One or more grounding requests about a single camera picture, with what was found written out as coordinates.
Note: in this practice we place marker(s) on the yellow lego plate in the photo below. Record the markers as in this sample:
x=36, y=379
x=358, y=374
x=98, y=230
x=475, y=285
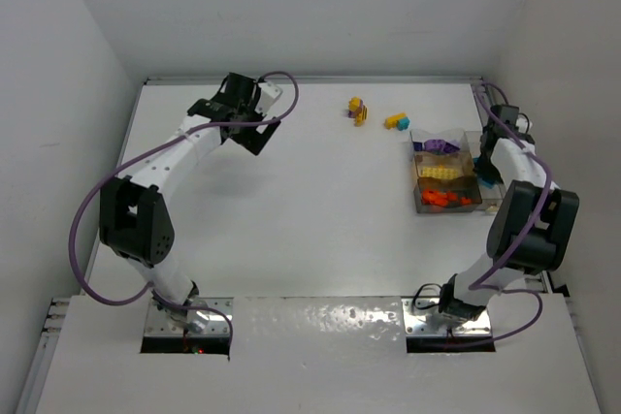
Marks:
x=440, y=172

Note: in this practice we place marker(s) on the small lilac lego piece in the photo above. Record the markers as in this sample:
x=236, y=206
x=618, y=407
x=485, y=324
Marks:
x=449, y=148

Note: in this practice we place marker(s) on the grey clear plastic container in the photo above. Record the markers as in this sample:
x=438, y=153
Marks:
x=462, y=189

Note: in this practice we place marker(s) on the yellow purple striped lego figure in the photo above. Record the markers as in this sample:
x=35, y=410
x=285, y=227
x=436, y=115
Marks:
x=357, y=111

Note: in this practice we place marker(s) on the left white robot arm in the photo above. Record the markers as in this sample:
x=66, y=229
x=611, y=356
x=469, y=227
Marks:
x=135, y=221

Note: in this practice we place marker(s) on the amber tinted plastic container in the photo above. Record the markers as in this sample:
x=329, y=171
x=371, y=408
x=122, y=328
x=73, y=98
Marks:
x=462, y=161

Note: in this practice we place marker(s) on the yellow and teal lego block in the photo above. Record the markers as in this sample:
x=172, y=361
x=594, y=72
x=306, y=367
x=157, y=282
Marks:
x=399, y=121

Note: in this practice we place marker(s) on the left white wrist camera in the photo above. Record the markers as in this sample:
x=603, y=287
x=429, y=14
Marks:
x=269, y=94

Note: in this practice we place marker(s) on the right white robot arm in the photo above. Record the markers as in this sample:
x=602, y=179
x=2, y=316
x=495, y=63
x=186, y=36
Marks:
x=531, y=230

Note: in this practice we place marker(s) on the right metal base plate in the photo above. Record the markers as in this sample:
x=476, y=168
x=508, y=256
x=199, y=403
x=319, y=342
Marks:
x=422, y=320

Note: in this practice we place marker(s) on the tall clear side container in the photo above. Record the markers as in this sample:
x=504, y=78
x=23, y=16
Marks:
x=491, y=199

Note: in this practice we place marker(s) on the large orange curved lego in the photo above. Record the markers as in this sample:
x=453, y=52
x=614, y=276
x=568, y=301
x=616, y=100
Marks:
x=438, y=198

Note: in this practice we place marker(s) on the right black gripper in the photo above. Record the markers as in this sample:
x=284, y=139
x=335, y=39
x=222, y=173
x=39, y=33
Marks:
x=486, y=162

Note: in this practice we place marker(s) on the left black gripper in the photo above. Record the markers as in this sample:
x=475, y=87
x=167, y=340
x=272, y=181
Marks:
x=245, y=128

